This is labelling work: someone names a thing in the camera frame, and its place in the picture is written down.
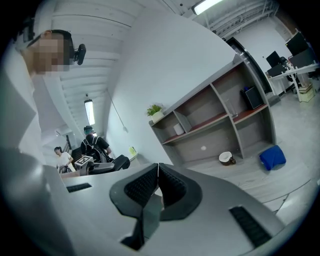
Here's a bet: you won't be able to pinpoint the white mug with dark handle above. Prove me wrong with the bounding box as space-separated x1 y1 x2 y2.
218 151 237 166

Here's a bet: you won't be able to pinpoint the thin hanging wall cable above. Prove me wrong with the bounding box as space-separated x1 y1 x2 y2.
106 88 130 134

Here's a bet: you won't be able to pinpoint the black head-worn camera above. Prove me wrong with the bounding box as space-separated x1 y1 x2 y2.
73 43 87 66

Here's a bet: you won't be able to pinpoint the flowering plant in pale pot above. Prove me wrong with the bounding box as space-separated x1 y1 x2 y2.
146 103 166 124

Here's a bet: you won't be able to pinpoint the person's head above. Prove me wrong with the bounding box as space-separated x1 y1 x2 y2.
26 29 76 77

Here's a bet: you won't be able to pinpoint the grey wooden shelf unit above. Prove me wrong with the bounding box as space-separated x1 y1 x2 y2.
148 53 277 168

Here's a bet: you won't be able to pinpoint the person's white shirt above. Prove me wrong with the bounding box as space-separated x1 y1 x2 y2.
0 47 61 171

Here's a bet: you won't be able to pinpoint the black head mount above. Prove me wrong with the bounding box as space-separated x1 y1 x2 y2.
14 16 36 45

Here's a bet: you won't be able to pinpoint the white cylindrical cup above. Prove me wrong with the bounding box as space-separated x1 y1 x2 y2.
173 122 186 136

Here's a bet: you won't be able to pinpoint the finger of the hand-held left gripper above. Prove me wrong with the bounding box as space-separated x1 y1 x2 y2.
112 154 131 173

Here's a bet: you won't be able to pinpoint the white ceiling pipes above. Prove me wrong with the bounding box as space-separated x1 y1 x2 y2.
206 0 280 35

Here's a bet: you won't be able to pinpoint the black computer monitor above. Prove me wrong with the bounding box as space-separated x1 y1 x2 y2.
288 48 318 68
267 63 286 78
285 31 311 57
265 50 281 68

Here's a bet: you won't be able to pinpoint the pale cardboard box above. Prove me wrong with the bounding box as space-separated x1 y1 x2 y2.
298 83 315 103

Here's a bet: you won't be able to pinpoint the white background desk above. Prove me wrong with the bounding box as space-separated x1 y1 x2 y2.
265 62 320 102

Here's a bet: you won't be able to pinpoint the black box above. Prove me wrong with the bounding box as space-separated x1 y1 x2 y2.
240 86 265 111

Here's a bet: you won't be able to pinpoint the black office chair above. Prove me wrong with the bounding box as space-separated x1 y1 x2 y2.
79 125 112 165

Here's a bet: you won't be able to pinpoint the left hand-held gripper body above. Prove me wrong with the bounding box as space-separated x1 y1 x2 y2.
74 155 116 176

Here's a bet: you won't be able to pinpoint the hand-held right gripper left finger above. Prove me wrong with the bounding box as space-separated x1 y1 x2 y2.
109 162 160 251

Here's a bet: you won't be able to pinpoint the black backpack with white straps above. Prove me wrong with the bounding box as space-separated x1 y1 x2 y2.
83 136 108 164

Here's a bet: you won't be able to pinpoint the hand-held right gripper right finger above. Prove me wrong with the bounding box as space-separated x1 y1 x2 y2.
158 162 203 223

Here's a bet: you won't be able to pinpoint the long ceiling light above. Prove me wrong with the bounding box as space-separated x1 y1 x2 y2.
191 0 225 15
84 99 96 126

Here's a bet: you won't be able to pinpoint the grey wooden desk top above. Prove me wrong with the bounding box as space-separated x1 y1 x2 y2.
172 139 315 218

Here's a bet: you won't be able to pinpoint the clear glass vase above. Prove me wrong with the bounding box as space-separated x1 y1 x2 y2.
226 98 239 119

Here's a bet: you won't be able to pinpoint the blue cloth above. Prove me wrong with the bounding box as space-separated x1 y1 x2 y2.
259 144 287 172

